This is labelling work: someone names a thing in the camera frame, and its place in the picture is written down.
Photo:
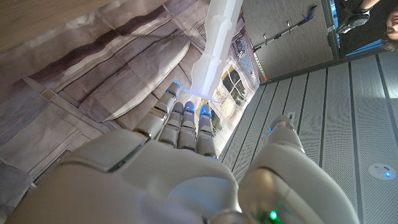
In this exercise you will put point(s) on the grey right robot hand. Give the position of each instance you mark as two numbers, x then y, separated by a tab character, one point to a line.
155	174

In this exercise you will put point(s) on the large clear plastic syringe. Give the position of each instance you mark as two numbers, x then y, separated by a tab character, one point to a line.
214	46

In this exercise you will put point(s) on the printed sofa room backdrop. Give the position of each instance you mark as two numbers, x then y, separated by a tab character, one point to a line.
93	77

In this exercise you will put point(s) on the round white ceiling sensor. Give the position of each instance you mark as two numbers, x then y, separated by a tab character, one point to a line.
382	171

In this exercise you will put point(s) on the person in blue jeans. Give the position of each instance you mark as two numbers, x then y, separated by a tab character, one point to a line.
393	31

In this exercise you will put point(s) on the long black wall bar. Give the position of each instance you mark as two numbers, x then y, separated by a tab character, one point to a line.
286	30

